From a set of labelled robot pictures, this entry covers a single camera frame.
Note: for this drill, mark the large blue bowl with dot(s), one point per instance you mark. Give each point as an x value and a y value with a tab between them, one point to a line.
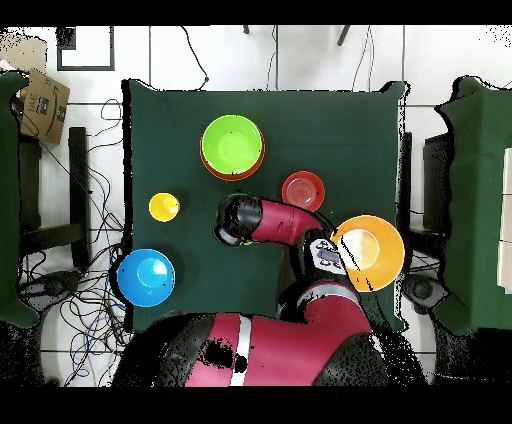
136	292

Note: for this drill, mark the large orange bowl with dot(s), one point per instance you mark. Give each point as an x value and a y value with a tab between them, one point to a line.
384	256

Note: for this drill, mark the black stand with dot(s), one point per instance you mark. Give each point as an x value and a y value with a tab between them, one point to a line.
78	180

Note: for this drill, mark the dark square frame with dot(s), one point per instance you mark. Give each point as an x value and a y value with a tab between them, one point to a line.
66	40

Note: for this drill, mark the white boxes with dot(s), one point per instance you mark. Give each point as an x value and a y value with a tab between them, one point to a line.
506	240

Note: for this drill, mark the wide shallow red-orange bowl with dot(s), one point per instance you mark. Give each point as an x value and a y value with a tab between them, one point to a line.
232	177

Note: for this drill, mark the yellow cup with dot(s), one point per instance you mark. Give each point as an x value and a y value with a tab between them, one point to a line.
162	208

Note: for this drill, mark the dark green tablecloth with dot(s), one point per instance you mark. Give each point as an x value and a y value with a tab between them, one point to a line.
340	120

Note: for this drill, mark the cardboard box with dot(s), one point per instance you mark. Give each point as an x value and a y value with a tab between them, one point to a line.
46	108

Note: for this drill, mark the green cloth covered table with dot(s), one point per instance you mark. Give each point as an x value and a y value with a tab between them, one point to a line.
8	200
476	200

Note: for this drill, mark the large green bowl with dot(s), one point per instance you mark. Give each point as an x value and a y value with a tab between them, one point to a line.
232	144

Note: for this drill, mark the small red-orange bowl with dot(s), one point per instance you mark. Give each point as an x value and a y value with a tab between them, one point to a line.
303	191

